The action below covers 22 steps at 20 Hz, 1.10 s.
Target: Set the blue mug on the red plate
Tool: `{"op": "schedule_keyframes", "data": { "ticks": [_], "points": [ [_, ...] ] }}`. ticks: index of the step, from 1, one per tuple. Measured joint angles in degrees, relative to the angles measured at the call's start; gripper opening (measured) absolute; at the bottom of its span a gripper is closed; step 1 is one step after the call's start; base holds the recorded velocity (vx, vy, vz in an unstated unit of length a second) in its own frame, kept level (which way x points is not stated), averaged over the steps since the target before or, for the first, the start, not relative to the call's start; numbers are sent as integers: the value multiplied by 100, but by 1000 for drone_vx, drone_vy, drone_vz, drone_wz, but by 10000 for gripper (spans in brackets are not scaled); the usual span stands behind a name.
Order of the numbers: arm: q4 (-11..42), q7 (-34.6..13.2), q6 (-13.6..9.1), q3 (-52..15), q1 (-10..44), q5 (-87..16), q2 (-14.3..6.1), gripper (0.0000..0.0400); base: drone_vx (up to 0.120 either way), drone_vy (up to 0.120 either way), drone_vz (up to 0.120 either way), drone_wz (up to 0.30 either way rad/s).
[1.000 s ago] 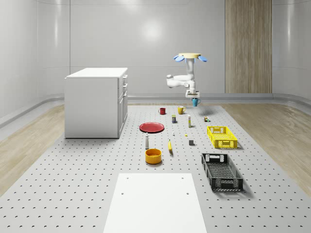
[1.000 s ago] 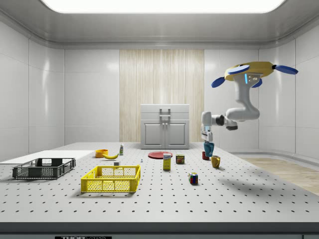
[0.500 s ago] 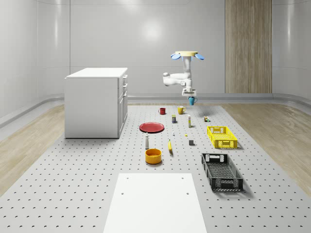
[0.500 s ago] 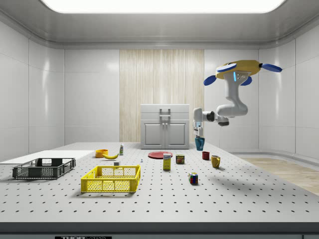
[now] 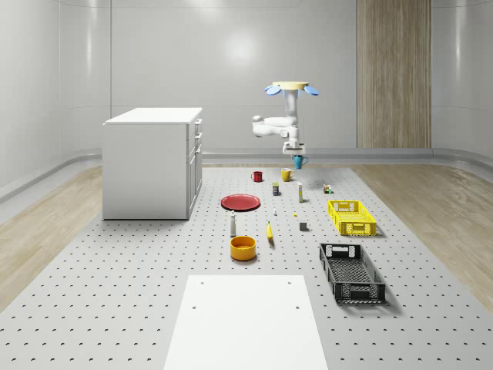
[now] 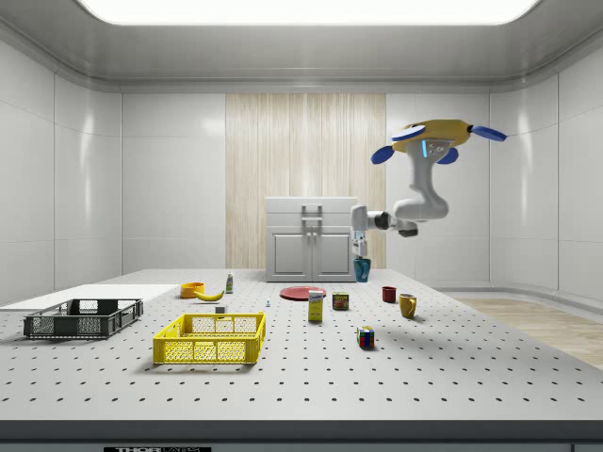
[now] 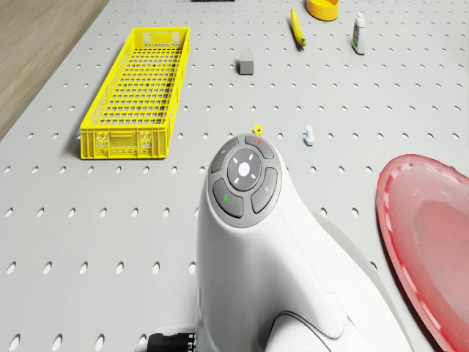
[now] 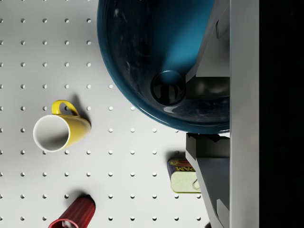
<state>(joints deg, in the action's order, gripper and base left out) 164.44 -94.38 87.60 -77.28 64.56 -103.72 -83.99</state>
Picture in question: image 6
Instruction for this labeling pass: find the white board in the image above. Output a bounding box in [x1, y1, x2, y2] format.
[0, 283, 181, 313]

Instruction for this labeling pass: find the dark grey basket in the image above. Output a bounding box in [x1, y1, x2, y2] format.
[23, 297, 145, 342]

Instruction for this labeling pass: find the white cabinet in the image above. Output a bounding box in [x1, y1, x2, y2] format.
[264, 196, 360, 283]

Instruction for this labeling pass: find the red plate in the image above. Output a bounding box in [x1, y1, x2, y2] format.
[278, 284, 328, 302]

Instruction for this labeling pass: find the puzzle cube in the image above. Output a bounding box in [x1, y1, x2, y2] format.
[355, 325, 377, 350]

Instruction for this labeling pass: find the yellow basket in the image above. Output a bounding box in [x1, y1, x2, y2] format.
[152, 312, 268, 365]

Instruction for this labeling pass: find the yellow and white box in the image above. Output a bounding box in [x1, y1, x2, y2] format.
[307, 289, 326, 324]

